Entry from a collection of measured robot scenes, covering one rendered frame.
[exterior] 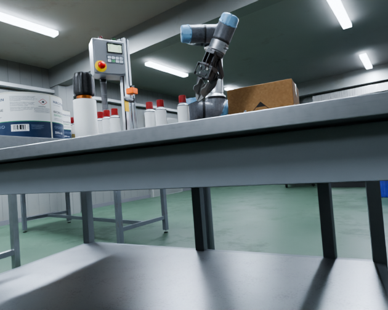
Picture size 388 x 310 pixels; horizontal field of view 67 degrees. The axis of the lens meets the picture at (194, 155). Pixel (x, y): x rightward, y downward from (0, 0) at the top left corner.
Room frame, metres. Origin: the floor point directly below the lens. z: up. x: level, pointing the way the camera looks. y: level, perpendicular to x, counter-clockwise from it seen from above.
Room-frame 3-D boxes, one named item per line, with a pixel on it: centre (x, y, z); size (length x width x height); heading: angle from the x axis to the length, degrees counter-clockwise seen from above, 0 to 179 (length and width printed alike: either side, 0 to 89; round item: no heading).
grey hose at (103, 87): (1.63, 0.47, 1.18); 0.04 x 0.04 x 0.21
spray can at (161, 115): (1.35, 0.14, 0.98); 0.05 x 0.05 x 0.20
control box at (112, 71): (1.59, 0.43, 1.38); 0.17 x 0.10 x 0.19; 119
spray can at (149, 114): (1.38, 0.19, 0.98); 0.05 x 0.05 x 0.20
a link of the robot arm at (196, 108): (1.65, -0.01, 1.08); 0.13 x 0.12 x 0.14; 92
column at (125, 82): (1.61, 0.34, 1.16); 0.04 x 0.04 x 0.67; 64
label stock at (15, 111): (0.94, 0.52, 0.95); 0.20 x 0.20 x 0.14
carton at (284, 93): (1.45, -0.37, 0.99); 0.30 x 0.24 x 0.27; 64
